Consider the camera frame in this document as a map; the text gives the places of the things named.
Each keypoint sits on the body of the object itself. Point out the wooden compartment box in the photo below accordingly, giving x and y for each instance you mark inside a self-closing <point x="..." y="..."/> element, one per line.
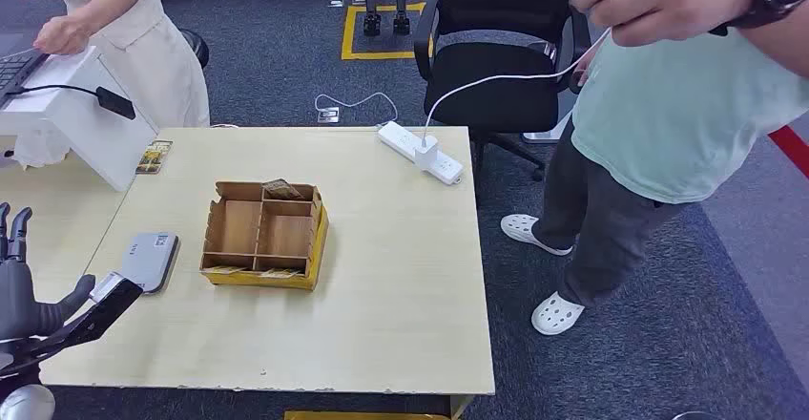
<point x="278" y="237"/>

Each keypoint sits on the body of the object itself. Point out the patterned card in box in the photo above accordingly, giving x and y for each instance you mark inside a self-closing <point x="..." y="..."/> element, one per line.
<point x="281" y="189"/>

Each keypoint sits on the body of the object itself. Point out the white desk stand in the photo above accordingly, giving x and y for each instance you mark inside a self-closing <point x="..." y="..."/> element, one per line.
<point x="82" y="126"/>

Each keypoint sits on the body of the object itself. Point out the person's hand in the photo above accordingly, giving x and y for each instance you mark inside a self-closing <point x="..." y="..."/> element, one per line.
<point x="62" y="36"/>

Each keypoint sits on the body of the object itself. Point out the white clog shoe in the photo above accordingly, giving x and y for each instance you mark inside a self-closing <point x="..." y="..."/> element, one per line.
<point x="528" y="228"/>
<point x="555" y="314"/>

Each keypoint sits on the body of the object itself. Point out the black stool base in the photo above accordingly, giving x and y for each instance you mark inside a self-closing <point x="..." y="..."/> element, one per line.
<point x="197" y="47"/>

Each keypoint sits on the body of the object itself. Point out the red floor tape line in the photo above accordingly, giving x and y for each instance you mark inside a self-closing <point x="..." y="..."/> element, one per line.
<point x="793" y="148"/>

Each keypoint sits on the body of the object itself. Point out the person's right hand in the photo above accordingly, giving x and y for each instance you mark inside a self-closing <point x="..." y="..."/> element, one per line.
<point x="579" y="77"/>

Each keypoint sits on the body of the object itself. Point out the yellow floor tape square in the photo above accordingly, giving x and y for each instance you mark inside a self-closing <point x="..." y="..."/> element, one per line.
<point x="346" y="34"/>

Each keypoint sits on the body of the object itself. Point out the white power strip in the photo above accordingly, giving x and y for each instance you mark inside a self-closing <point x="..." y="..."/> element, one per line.
<point x="395" y="136"/>

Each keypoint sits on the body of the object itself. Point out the grey card reader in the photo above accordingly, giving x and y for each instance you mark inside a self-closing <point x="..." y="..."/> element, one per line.
<point x="149" y="262"/>

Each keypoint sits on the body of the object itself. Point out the yellow card in slot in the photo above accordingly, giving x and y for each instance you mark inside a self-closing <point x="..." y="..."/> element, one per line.
<point x="278" y="272"/>

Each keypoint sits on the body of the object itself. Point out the dark laptop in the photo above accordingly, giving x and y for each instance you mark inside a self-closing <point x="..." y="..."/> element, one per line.
<point x="16" y="72"/>

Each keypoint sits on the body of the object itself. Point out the black office chair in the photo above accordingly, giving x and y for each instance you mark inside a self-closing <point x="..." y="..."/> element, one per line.
<point x="493" y="82"/>

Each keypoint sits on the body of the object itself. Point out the white charger plug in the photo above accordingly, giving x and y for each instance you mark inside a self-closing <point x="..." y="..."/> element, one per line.
<point x="426" y="153"/>

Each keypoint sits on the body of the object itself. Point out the person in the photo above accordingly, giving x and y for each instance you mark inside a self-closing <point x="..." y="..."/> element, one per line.
<point x="663" y="120"/>
<point x="151" y="56"/>

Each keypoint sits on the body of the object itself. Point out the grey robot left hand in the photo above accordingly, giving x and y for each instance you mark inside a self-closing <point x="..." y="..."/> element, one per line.
<point x="18" y="303"/>

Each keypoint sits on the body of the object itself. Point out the silver floor socket plate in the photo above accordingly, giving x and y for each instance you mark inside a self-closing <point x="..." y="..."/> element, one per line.
<point x="328" y="115"/>

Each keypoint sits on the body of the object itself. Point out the picture card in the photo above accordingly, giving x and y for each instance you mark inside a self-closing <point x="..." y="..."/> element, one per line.
<point x="154" y="156"/>

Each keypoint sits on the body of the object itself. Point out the person's left forearm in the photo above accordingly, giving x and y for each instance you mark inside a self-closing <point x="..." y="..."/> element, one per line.
<point x="780" y="41"/>

